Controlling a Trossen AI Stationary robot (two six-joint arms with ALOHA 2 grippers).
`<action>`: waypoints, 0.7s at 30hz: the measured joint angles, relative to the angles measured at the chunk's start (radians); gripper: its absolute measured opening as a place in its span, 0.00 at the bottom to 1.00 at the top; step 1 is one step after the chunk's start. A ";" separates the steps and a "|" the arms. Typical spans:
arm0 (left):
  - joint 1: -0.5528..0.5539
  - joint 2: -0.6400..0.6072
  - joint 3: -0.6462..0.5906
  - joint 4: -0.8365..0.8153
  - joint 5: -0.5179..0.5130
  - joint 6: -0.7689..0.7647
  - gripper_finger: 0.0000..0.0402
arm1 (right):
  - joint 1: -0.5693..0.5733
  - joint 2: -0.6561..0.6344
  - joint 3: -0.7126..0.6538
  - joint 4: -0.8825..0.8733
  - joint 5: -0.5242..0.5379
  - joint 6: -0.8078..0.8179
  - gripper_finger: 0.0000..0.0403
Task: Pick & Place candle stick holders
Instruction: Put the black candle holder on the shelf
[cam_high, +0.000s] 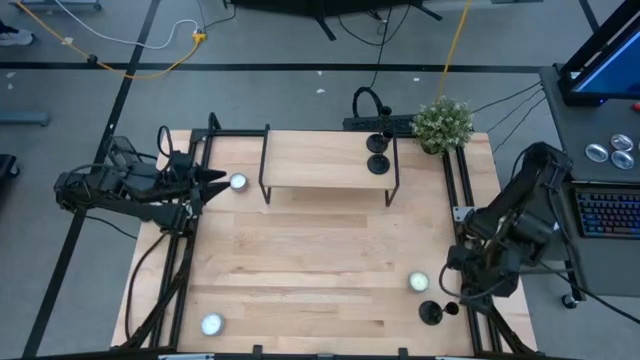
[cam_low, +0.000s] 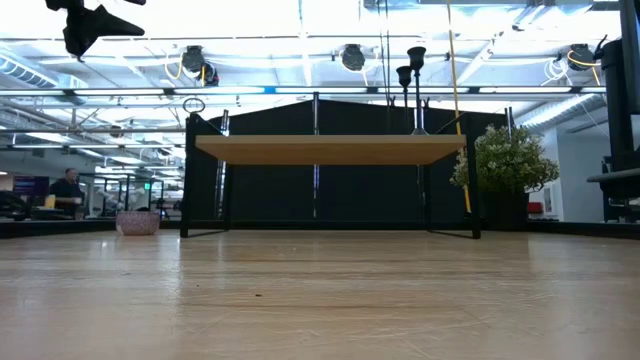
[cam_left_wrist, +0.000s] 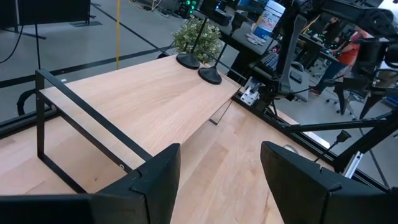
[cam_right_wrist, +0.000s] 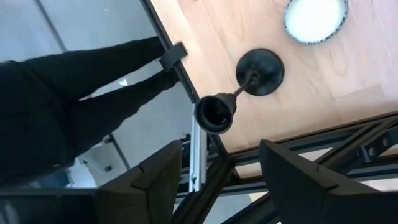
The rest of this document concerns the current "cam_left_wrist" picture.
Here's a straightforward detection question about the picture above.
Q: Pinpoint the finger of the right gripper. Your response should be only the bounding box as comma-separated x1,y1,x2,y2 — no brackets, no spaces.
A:
334,79,357,116
359,90,389,121

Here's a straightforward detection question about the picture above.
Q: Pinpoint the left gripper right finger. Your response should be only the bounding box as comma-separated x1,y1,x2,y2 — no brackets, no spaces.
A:
260,141,355,224

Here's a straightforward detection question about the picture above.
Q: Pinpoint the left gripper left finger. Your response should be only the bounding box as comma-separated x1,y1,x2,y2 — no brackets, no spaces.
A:
90,142,182,224

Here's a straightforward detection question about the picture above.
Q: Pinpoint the person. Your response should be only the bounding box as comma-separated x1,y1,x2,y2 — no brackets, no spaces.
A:
322,16,343,44
309,26,374,96

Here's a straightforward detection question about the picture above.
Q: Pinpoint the backlit computer keyboard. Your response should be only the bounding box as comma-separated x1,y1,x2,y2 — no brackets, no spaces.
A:
260,51,280,72

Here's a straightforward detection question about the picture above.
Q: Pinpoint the white canister blue label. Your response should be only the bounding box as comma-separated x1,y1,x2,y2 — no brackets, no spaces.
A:
252,0,286,41

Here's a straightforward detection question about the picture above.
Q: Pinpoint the black computer monitor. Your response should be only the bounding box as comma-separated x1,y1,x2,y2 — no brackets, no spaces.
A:
198,0,249,27

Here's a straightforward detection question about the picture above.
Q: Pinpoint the small potted green plant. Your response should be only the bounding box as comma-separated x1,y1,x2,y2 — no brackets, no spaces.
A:
172,17,223,65

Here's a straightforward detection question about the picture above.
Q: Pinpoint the computer with green lights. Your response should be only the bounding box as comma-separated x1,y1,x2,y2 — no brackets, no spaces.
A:
182,0,200,18

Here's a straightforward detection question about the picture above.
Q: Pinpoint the black board stand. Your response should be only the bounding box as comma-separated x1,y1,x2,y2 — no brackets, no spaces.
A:
0,0,103,71

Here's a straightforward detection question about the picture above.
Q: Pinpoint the silver arm base bracket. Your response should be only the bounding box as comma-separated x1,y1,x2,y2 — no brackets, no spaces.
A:
240,83,261,106

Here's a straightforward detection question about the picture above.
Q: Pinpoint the wooden shelf riser black frame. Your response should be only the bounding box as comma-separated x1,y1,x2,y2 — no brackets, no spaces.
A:
34,54,247,194

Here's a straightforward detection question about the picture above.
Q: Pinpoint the black cable loop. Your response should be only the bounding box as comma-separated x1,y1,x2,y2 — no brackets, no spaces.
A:
16,88,38,118

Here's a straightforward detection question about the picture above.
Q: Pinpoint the yellow floor cable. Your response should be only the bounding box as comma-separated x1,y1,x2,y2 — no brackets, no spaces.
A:
115,0,122,70

